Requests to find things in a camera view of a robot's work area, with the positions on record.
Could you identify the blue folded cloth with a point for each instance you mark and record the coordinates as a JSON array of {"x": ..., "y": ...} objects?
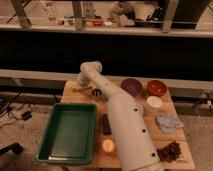
[{"x": 169, "y": 123}]

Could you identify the brown grape bunch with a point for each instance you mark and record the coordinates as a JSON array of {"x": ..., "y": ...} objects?
[{"x": 170, "y": 152}]

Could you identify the black remote control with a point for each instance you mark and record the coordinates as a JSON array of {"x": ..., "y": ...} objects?
[{"x": 106, "y": 125}]

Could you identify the white round container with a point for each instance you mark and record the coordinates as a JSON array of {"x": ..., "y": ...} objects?
[{"x": 153, "y": 104}]

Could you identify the orange round fruit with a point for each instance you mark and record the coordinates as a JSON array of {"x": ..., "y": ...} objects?
[{"x": 108, "y": 146}]

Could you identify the red bowl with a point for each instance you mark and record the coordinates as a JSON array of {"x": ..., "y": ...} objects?
[{"x": 156, "y": 88}]

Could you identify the black power adapter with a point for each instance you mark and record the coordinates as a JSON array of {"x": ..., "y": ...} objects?
[{"x": 26, "y": 115}]

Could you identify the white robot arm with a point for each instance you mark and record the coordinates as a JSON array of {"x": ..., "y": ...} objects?
[{"x": 134, "y": 145}]

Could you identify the purple bowl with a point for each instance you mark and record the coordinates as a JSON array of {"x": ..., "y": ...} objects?
[{"x": 132, "y": 86}]

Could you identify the yellow banana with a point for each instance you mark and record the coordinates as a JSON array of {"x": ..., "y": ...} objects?
[{"x": 78, "y": 86}]

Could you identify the green plastic tray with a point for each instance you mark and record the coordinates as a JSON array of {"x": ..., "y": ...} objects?
[{"x": 69, "y": 135}]

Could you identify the small dark metal cup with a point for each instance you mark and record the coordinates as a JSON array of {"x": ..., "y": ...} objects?
[{"x": 96, "y": 93}]

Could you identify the black chair base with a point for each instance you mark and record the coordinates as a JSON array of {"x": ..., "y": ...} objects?
[{"x": 16, "y": 148}]

